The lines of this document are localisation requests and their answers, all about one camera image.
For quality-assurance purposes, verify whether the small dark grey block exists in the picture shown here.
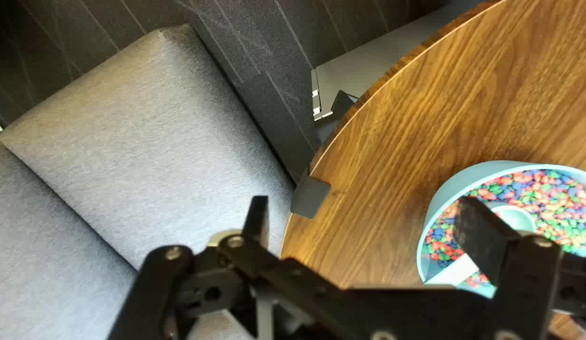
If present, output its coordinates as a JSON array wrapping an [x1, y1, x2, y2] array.
[[291, 175, 331, 219]]

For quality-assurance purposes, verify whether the teal bowl of colored beads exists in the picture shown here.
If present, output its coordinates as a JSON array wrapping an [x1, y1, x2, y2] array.
[[416, 160, 586, 296]]

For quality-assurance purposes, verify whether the grey storage box under table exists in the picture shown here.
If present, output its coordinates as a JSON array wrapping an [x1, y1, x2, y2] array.
[[312, 0, 480, 121]]

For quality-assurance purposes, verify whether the grey upholstered bench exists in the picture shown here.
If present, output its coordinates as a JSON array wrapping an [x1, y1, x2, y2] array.
[[0, 24, 293, 340]]

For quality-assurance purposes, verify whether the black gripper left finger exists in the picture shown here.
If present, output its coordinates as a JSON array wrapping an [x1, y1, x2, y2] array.
[[242, 196, 269, 245]]

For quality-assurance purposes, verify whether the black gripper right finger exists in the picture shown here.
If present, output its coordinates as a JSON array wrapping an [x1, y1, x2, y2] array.
[[454, 196, 520, 285]]

